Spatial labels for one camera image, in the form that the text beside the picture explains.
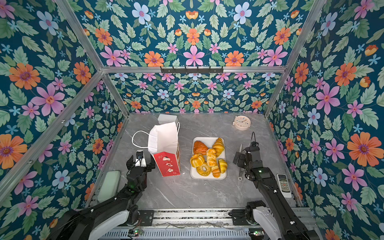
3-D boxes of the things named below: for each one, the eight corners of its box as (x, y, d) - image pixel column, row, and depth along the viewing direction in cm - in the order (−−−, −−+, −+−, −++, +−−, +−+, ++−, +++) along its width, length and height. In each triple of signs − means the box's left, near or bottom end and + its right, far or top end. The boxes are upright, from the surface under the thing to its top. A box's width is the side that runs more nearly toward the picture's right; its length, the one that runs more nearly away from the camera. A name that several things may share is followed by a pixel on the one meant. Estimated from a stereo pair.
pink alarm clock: (233, 130, 112) (234, 127, 109) (231, 118, 120) (232, 115, 117) (251, 130, 112) (252, 127, 109) (248, 118, 120) (249, 115, 117)
